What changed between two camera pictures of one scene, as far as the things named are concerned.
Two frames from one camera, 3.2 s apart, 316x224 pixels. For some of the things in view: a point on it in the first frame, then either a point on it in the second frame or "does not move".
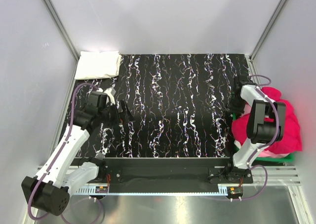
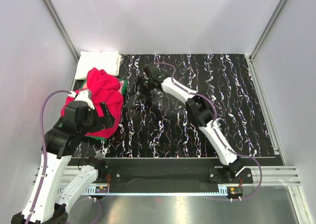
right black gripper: x=239 y=110 to x=135 y=87
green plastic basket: x=277 y=158 to x=125 y=81
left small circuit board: x=101 y=189 does not move
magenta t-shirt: x=292 y=140 to x=103 y=88
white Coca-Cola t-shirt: x=96 y=65 does not move
